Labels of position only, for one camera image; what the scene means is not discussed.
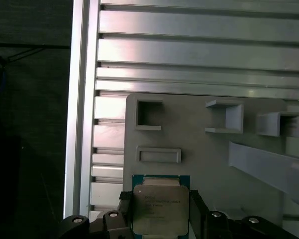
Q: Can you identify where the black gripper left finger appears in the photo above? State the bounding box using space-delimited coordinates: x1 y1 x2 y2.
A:
61 190 134 239

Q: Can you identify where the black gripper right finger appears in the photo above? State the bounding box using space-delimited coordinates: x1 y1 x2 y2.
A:
189 190 288 239

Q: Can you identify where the silver CPU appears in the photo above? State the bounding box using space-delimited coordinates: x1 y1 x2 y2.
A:
131 175 191 236

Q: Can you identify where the grey plastic parts rack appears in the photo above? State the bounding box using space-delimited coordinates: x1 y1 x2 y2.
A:
122 92 299 239

